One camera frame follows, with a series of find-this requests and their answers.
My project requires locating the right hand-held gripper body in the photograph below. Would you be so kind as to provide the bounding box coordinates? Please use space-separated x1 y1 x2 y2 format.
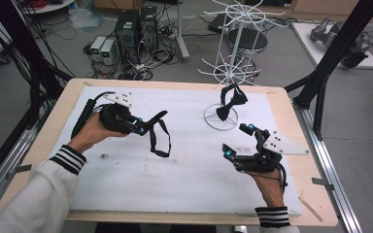
232 129 310 174

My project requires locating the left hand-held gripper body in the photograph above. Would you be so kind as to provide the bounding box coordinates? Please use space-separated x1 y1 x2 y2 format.
98 91 142 135

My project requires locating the black bow tie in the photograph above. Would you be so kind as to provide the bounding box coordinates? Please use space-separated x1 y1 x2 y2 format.
215 83 250 122
143 110 173 159

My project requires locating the white wire display rack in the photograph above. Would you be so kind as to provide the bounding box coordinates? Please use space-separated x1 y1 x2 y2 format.
196 0 288 132

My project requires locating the person's left hand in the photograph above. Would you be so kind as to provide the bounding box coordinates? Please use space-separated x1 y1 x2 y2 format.
67 111 129 154

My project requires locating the person's right hand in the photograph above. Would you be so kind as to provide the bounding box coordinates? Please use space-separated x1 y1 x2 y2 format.
247 168 286 209

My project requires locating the wooden table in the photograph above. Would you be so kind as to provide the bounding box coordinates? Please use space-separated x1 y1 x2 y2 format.
0 78 339 227

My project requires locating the white foam mat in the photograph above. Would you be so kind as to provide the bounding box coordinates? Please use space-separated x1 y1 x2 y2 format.
50 85 304 216

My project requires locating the white power supply box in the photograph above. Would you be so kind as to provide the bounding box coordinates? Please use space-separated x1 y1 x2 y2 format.
89 36 107 62
100 39 118 66

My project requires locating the thin wooden stick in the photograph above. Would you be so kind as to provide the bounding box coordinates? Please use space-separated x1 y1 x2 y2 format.
297 196 323 223

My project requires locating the black computer tower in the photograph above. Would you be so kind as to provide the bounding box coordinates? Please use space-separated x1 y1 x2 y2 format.
139 5 159 52
115 9 141 64

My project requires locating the black round stool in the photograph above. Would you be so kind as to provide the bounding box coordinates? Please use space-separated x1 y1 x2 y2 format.
226 27 269 76

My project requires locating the grey table leg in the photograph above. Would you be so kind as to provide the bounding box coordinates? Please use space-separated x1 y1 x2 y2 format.
174 0 190 63

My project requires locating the clear plastic bag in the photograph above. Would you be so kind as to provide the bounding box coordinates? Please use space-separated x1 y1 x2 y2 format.
68 8 105 30

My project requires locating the white floor board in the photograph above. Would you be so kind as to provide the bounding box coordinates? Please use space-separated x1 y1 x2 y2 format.
290 21 373 70

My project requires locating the round white table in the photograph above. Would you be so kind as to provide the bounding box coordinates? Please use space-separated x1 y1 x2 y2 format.
21 0 78 16

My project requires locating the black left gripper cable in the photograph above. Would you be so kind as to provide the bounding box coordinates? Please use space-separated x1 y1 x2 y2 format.
71 91 116 140

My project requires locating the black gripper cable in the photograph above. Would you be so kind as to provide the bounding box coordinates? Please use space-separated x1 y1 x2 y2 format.
71 91 116 140
277 163 289 196

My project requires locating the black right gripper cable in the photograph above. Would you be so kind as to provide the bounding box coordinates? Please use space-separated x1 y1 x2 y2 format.
277 163 289 196

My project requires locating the tangle of floor cables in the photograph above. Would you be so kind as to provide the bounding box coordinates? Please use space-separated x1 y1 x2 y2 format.
83 6 188 82

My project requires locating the grey metal bracket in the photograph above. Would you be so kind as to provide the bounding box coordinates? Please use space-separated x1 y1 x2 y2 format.
5 164 33 181
311 177 335 191

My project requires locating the aluminium rail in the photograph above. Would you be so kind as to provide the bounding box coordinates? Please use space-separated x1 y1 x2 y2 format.
0 106 51 217
292 100 363 233

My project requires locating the black frame strut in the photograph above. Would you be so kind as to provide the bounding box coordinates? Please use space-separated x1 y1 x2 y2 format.
285 0 373 141
0 0 76 130

